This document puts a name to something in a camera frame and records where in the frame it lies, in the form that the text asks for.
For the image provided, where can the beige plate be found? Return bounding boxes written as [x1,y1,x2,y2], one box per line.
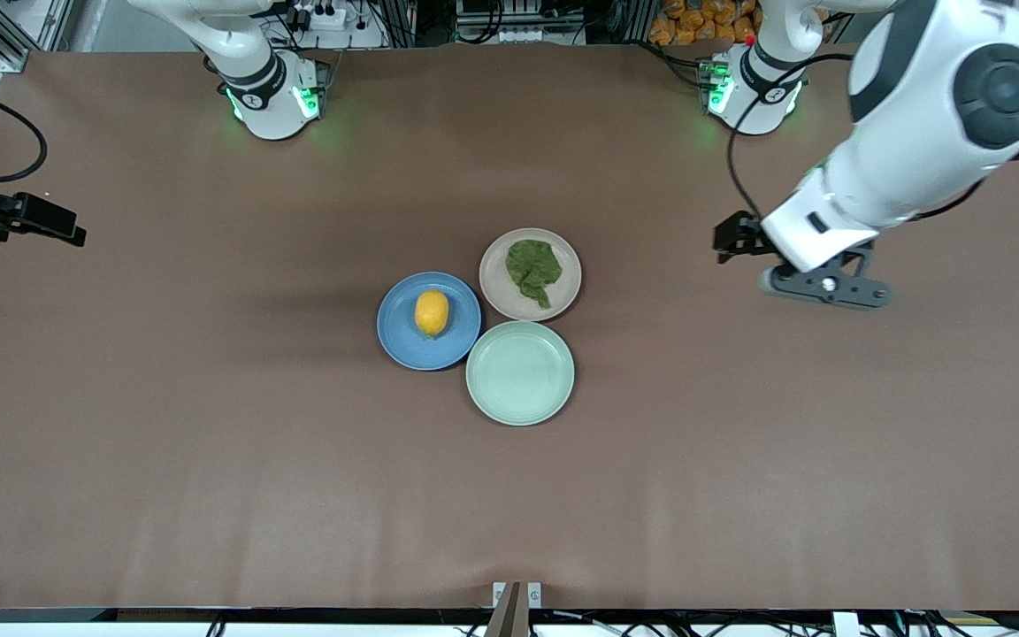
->
[479,228,583,322]

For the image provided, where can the orange snack bags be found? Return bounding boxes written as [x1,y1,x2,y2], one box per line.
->
[648,0,762,47]

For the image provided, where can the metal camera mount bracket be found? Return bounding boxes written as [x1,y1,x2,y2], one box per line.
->
[485,581,543,637]

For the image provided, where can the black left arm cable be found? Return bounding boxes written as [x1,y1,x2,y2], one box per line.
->
[726,53,855,222]

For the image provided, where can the yellow lemon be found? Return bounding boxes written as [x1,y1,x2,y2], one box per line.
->
[415,290,450,338]

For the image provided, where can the white power strip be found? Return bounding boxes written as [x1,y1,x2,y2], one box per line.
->
[284,0,349,32]

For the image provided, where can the blue plate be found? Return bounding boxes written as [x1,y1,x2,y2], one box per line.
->
[377,271,482,372]

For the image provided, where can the green lettuce leaf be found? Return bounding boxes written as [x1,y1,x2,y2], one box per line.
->
[506,239,563,311]

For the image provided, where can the aluminium frame profile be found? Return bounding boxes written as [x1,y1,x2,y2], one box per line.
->
[0,0,77,72]

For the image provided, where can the pale green plate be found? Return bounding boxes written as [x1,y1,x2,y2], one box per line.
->
[465,320,576,427]

